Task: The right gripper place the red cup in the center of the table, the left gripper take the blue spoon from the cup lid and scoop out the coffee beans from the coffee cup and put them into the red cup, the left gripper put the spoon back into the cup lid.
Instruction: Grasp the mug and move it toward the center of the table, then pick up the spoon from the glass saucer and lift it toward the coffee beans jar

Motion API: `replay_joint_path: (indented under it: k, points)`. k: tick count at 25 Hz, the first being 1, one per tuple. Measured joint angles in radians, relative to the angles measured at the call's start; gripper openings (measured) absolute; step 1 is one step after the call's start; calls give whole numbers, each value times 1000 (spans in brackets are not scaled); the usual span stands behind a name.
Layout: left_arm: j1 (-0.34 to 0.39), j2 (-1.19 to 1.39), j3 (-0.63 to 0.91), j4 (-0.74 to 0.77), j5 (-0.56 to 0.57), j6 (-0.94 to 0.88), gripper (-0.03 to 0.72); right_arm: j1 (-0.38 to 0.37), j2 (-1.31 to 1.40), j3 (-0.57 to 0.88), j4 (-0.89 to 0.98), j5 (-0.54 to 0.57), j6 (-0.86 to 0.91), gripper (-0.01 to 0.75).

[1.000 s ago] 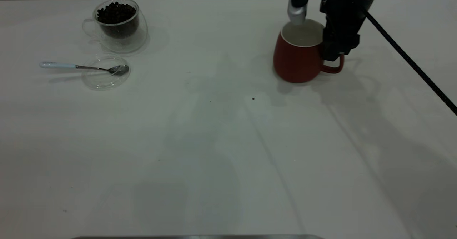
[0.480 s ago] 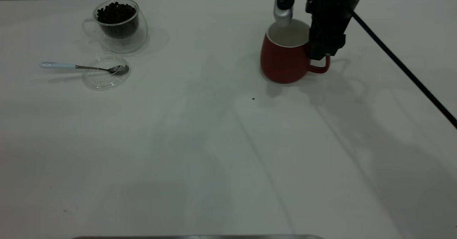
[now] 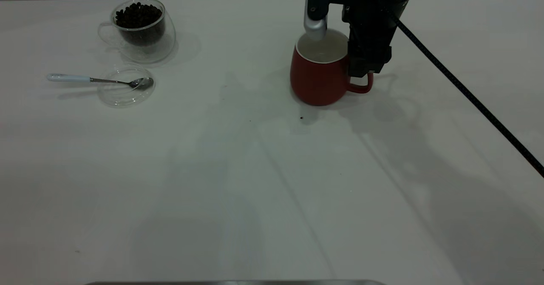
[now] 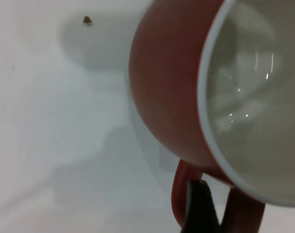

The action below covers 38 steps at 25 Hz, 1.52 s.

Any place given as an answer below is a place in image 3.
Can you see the clear glass cup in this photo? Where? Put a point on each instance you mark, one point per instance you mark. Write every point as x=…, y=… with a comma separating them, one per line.
x=148, y=53

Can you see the dark coffee beans pile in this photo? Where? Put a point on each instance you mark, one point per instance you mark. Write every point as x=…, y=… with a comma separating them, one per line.
x=138, y=17

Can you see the red ceramic mug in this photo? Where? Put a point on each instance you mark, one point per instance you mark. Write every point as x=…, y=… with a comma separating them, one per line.
x=314, y=85

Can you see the clear round lid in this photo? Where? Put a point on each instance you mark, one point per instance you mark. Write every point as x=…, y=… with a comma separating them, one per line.
x=121, y=100

